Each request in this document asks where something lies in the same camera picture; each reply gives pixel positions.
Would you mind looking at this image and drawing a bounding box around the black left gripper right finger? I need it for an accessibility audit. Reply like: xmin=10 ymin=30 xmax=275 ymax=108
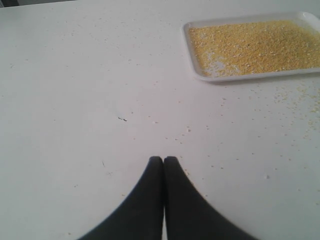
xmin=163 ymin=156 xmax=253 ymax=240

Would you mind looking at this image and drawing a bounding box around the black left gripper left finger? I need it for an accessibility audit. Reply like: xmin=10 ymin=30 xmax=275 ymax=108
xmin=81 ymin=156 xmax=164 ymax=240

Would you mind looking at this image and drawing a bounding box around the yellow grain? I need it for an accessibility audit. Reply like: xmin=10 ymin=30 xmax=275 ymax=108
xmin=188 ymin=20 xmax=320 ymax=77

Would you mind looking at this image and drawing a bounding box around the white rectangular plastic tray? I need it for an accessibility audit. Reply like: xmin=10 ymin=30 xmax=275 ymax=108
xmin=181 ymin=11 xmax=320 ymax=83

